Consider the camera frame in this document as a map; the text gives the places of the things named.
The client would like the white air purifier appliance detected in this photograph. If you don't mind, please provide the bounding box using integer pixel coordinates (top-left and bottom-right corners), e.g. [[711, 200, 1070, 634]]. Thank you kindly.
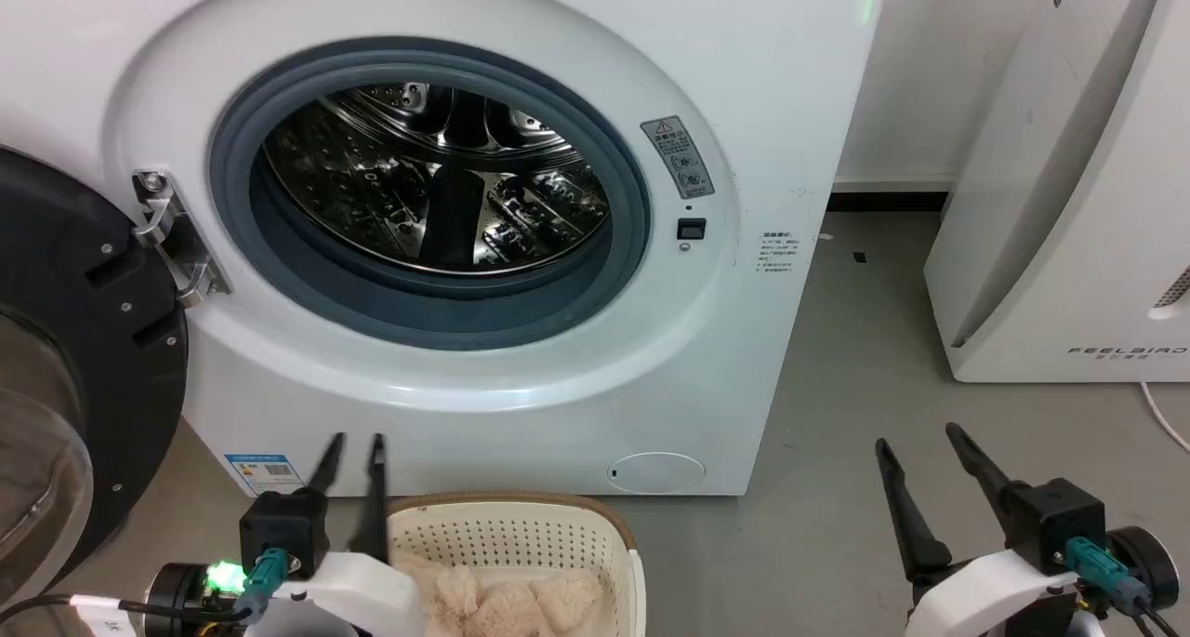
[[923, 0, 1190, 384]]

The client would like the teal-plug left camera cable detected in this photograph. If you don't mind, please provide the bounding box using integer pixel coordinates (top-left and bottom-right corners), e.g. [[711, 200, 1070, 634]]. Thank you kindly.
[[240, 547, 291, 624]]

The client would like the grey rubber door gasket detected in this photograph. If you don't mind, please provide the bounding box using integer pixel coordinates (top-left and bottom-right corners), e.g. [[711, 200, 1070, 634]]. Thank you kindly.
[[208, 38, 652, 352]]

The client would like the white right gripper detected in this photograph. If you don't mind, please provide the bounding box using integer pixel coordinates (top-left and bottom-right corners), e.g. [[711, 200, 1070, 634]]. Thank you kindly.
[[875, 422, 1084, 637]]

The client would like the white front-load washing machine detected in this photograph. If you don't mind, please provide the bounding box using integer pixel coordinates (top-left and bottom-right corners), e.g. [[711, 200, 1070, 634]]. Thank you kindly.
[[0, 0, 881, 498]]

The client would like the grey warning sticker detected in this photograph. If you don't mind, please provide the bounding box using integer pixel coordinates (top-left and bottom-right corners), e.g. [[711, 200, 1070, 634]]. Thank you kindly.
[[640, 115, 716, 201]]

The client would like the small printed text label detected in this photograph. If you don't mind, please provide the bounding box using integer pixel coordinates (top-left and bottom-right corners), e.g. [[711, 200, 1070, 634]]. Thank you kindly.
[[755, 230, 802, 277]]

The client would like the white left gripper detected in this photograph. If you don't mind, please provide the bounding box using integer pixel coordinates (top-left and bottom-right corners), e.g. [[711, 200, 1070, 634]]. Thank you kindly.
[[244, 432, 430, 637]]

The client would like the oval drain filter cover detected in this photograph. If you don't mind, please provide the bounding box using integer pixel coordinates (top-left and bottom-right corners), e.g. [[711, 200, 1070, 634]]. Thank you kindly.
[[608, 451, 707, 496]]

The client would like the teal-plug right arm cable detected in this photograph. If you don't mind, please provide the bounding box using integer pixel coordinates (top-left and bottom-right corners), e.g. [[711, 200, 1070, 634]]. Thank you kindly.
[[1064, 536, 1174, 637]]

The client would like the washing machine door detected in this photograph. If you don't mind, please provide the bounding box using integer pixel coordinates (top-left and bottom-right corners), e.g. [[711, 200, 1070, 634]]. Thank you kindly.
[[0, 146, 190, 610]]

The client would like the beige fluffy plush toy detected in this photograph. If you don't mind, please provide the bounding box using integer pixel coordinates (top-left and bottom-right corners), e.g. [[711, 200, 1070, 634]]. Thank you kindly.
[[395, 551, 605, 637]]

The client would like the white floor cable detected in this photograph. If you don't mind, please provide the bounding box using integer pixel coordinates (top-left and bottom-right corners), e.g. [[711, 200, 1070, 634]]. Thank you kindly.
[[1140, 380, 1190, 454]]

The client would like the stainless steel washing machine drum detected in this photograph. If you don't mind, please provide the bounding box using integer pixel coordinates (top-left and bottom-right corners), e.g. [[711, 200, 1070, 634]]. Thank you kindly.
[[263, 82, 612, 276]]

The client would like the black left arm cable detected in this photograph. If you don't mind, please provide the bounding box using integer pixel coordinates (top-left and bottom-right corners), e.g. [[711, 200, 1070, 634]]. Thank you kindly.
[[0, 594, 252, 630]]

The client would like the silver metal door hinge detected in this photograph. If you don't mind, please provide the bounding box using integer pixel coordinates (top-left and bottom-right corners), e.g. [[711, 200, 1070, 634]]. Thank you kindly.
[[132, 169, 230, 309]]

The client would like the black wall baseboard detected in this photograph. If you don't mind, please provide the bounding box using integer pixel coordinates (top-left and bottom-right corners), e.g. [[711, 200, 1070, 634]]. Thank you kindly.
[[826, 191, 951, 213]]

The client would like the blue energy label sticker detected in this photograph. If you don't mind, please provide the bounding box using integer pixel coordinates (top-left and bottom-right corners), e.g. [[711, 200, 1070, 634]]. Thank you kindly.
[[223, 453, 306, 497]]

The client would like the cream perforated laundry basket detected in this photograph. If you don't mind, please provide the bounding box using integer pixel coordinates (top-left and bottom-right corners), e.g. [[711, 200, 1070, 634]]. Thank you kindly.
[[386, 492, 647, 637]]

